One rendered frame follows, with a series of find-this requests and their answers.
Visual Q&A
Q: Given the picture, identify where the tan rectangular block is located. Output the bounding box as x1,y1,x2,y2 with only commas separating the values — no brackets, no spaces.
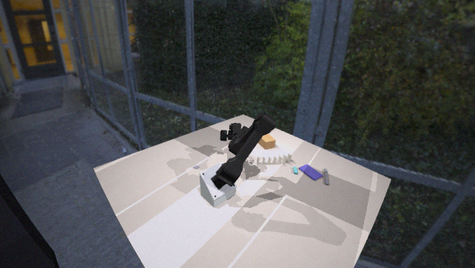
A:
258,134,276,150

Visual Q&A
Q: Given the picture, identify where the purple flat block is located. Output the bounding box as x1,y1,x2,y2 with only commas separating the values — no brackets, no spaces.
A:
299,164,323,180

